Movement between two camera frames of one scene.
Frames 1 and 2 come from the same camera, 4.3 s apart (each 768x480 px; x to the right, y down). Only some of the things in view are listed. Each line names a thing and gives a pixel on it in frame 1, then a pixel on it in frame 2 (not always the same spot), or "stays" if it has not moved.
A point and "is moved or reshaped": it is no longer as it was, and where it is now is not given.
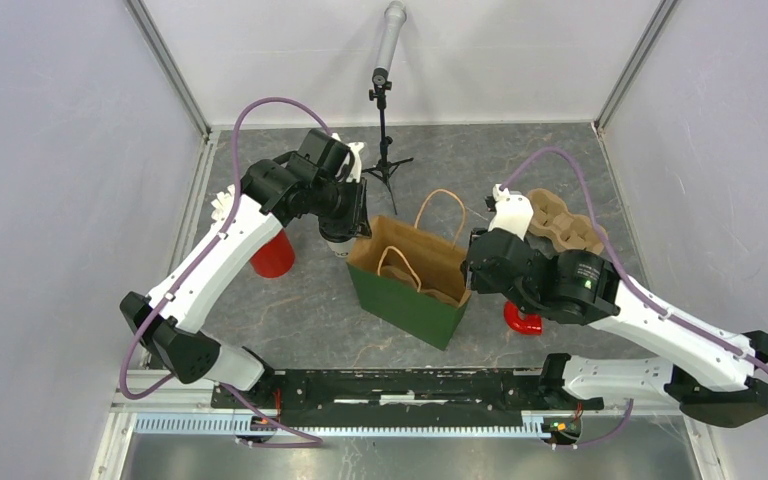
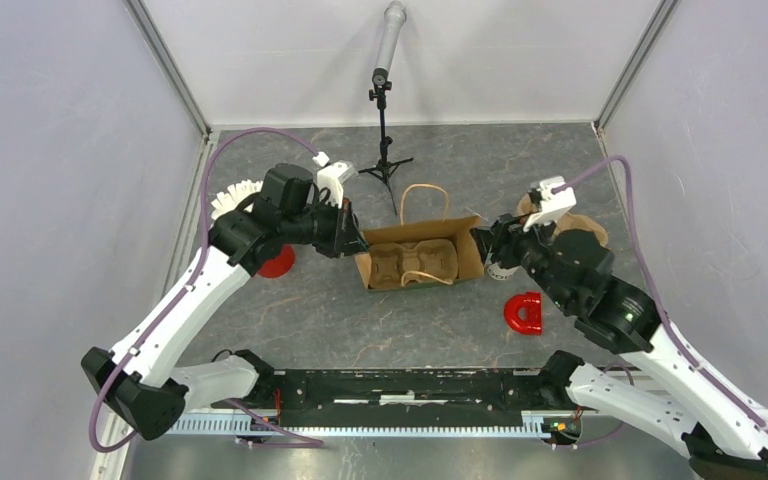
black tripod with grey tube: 395,18 stays
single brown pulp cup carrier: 398,276 to 389,261
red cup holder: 276,258 stays
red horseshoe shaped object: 532,324 stays
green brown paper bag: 417,275 is moved or reshaped
